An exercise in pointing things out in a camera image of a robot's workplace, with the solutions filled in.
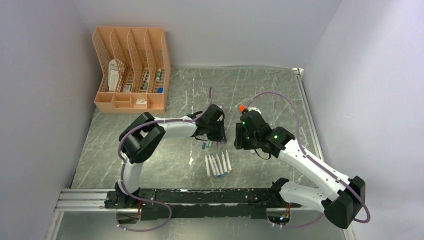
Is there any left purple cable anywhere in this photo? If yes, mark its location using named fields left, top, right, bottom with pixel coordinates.
left=117, top=86, right=216, bottom=203

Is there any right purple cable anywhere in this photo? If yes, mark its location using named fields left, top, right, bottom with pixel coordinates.
left=245, top=92, right=372, bottom=229

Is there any white pen green cap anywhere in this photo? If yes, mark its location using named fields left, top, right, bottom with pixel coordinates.
left=211, top=155, right=221, bottom=178

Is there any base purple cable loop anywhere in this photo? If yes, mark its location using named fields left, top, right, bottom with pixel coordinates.
left=115, top=198, right=173, bottom=233

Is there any black base frame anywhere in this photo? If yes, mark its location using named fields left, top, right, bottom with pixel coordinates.
left=104, top=188, right=287, bottom=221

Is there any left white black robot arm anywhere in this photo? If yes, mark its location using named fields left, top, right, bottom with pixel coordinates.
left=113, top=109, right=226, bottom=208

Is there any orange plastic file organizer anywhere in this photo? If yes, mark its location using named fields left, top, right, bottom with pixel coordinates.
left=92, top=26, right=171, bottom=114

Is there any white pen orange cap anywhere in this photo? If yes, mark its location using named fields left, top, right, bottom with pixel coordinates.
left=225, top=149, right=233, bottom=173

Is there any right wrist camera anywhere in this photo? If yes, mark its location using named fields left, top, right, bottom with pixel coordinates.
left=240, top=107, right=266, bottom=134

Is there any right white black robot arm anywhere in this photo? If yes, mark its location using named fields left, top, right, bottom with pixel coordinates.
left=234, top=122, right=371, bottom=229

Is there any white paper packet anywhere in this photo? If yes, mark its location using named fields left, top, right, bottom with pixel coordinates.
left=107, top=59, right=119, bottom=92

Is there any aluminium rail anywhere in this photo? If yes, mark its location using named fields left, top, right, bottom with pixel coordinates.
left=54, top=188, right=117, bottom=213

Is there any white pen blue cap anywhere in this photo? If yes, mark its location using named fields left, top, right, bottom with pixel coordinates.
left=221, top=151, right=229, bottom=174

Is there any white pen grey cap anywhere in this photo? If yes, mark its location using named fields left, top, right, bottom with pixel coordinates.
left=208, top=155, right=218, bottom=177

